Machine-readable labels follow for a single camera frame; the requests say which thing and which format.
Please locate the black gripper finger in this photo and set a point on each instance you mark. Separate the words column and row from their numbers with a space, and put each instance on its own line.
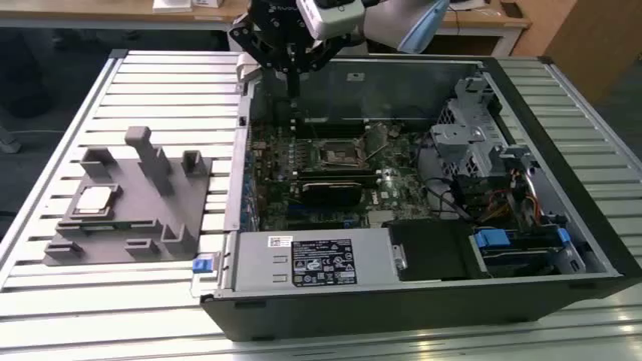
column 271, row 62
column 314, row 62

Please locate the silver CPU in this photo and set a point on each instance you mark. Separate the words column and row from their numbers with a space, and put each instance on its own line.
column 95, row 199

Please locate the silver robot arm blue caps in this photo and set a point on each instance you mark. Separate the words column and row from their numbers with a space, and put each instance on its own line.
column 386, row 22

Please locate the CPU socket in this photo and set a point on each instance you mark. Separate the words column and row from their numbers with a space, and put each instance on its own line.
column 341, row 154

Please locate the thin metal locking lever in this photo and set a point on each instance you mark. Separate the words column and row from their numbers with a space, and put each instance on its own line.
column 314, row 129

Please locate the wooden desk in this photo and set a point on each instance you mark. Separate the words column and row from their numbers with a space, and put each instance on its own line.
column 126, row 17

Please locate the silver metal drive cage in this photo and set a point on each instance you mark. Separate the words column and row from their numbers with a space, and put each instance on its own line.
column 451, row 143

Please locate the black graphics card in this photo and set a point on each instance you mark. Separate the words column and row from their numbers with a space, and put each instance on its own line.
column 331, row 193

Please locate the green motherboard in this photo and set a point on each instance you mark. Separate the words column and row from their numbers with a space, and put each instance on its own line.
column 401, row 188

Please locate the small black device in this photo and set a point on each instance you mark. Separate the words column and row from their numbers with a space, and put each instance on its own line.
column 512, row 9

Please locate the small silver chipset heatsink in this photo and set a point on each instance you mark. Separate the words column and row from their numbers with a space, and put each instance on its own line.
column 379, row 218

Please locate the grey parts rack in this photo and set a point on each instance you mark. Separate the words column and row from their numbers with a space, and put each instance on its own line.
column 135, row 210

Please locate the green RAM stick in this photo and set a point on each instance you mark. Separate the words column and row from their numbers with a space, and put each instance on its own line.
column 118, row 225

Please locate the silver power supply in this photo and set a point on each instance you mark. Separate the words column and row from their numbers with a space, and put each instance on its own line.
column 261, row 263

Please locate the blue case latch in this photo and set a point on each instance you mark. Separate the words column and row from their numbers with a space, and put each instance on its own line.
column 202, row 264

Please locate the wooden cabinet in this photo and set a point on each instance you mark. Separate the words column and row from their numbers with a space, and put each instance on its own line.
column 592, row 45

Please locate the grey desk foot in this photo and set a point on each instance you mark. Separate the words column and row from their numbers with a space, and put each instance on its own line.
column 7, row 144

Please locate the blue disk carrier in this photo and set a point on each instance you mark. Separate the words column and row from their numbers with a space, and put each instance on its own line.
column 489, row 238

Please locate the black PC case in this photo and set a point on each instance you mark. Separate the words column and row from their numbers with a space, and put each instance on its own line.
column 351, row 316

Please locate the blue plastic clip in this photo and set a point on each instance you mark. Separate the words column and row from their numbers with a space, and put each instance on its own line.
column 562, row 236

